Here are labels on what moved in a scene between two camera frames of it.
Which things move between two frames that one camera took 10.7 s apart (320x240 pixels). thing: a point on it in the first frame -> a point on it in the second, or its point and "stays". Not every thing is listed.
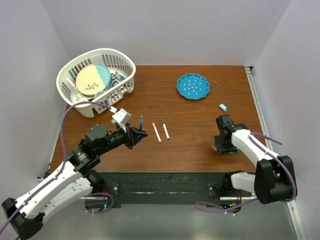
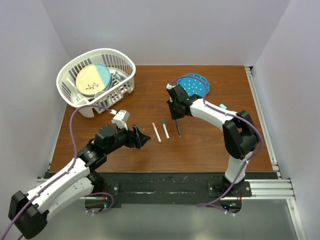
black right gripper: [221, 150] -> [174, 116]
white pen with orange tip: [157, 132] stays
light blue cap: [223, 107] stays
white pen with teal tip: [165, 129] stays
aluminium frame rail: [267, 136] stays
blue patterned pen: [141, 121] -> [178, 128]
